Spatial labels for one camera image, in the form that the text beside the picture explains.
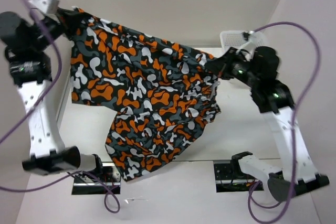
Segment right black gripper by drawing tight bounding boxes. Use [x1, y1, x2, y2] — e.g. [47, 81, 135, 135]
[205, 46, 259, 86]

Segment orange camouflage shorts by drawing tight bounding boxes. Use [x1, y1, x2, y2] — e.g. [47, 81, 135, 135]
[70, 7, 220, 182]

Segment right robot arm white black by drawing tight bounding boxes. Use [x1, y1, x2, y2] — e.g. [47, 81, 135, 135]
[205, 46, 330, 202]

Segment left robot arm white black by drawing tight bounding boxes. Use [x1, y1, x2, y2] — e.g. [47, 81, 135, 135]
[1, 12, 105, 182]

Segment white perforated plastic basket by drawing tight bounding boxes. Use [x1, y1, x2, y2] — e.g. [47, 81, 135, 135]
[219, 30, 269, 52]

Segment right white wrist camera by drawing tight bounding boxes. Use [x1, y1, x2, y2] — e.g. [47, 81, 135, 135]
[236, 31, 259, 55]

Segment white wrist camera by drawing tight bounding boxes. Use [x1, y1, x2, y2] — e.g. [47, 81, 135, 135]
[236, 31, 259, 55]
[28, 0, 60, 15]

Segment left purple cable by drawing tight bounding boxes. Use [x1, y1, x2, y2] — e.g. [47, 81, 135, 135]
[0, 0, 121, 214]

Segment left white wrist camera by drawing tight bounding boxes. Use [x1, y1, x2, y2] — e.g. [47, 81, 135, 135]
[28, 0, 60, 15]

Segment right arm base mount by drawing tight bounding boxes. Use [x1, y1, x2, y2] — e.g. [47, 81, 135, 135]
[213, 162, 258, 193]

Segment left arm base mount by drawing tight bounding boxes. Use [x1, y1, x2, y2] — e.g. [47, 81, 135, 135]
[71, 162, 121, 195]

